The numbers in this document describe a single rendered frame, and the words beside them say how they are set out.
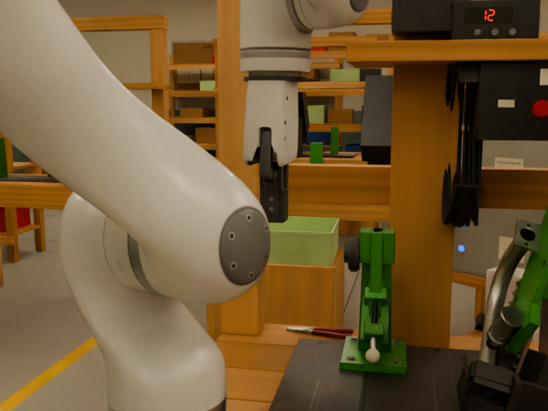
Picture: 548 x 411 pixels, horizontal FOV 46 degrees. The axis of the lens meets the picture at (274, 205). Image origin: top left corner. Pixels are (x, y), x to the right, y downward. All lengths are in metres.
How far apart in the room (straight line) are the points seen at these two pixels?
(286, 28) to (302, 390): 0.72
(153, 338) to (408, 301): 0.92
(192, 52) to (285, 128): 11.04
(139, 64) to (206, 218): 11.61
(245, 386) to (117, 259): 0.73
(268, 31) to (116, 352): 0.38
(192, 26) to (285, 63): 11.09
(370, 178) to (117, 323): 0.97
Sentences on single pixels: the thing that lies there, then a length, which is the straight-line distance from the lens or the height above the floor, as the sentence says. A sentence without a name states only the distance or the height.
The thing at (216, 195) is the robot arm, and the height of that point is 1.35.
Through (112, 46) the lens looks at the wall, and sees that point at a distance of 12.38.
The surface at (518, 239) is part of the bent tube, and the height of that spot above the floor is 1.20.
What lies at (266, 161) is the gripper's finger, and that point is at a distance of 0.74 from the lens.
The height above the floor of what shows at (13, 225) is 0.34.
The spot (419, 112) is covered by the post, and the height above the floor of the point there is 1.40.
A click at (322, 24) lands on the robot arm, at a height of 1.51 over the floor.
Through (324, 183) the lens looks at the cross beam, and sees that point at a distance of 1.54.
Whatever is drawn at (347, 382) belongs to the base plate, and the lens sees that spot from 1.28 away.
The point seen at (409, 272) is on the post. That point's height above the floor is 1.05.
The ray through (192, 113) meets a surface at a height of 1.20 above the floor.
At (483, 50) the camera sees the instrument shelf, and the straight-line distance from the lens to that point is 1.32.
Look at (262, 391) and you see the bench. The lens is 1.29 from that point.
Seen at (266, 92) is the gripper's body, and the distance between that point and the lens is 0.74.
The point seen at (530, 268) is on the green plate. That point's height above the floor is 1.15.
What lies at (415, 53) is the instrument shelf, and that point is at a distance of 1.31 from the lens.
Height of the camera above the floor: 1.43
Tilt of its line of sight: 9 degrees down
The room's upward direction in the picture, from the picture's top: straight up
